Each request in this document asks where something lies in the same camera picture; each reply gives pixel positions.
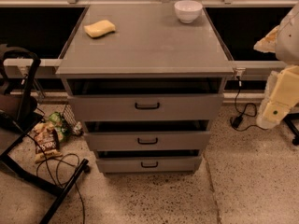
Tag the grey drawer cabinet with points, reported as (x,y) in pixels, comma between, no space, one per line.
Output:
(150,53)

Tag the metal railing bar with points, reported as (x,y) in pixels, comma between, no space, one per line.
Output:
(250,70)

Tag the black stand leg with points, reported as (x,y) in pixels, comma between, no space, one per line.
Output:
(289,119)

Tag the yellow sponge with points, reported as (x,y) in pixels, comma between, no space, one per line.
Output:
(99,28)

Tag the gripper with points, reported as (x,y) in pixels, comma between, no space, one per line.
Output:
(289,41)

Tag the green snack bag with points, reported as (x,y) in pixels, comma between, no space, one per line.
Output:
(61,126)

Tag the brown chip bag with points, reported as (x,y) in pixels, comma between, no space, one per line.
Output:
(47,142)

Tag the white bowl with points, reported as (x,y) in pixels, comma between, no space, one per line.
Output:
(188,11)

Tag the grey drawer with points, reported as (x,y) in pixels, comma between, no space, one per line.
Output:
(146,165)
(146,107)
(137,141)

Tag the grey bottom drawer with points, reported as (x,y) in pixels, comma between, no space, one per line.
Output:
(146,165)

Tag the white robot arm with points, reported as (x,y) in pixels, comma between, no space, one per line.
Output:
(291,20)

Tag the grey top drawer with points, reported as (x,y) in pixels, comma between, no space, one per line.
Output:
(146,107)

